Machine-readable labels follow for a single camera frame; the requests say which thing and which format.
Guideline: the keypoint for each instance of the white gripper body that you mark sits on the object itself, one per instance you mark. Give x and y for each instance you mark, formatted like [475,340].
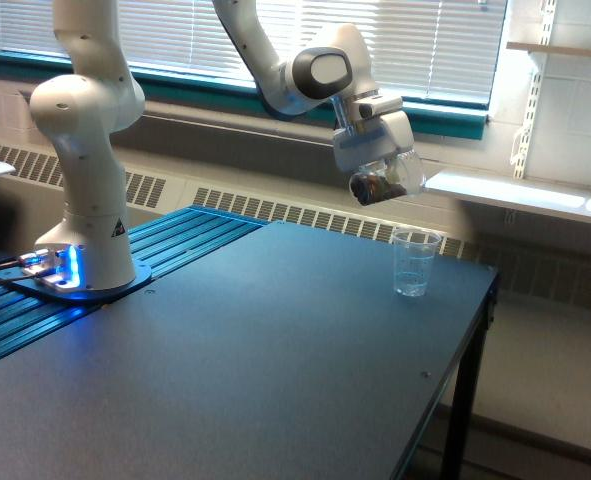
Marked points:
[358,142]

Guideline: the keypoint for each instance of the clear plastic pouring cup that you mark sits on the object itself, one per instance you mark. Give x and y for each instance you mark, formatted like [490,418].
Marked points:
[404,168]

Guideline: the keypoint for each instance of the clear plastic cup on table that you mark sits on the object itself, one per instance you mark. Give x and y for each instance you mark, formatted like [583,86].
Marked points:
[414,250]

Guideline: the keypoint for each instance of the black table leg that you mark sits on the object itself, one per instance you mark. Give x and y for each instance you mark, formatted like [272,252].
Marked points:
[465,389]

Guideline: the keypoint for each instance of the white lower wall shelf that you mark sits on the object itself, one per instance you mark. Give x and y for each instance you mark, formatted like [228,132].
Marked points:
[534,197]

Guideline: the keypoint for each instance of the white shelf bracket rail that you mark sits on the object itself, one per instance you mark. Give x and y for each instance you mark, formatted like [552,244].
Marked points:
[537,53]

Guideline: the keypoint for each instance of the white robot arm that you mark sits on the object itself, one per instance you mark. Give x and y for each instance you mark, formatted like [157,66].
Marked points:
[88,251]

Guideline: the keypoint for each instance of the wooden upper wall shelf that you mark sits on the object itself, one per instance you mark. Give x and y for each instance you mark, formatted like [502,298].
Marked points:
[548,49]

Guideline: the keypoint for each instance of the white radiator vent cover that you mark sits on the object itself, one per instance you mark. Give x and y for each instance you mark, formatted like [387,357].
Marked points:
[524,270]

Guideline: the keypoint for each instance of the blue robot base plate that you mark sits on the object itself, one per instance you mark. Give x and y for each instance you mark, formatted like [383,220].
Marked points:
[42,290]

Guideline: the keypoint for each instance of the brown nuts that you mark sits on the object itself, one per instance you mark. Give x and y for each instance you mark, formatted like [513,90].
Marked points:
[369,189]

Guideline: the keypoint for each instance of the white window blinds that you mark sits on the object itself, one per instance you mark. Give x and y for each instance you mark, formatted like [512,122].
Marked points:
[428,51]

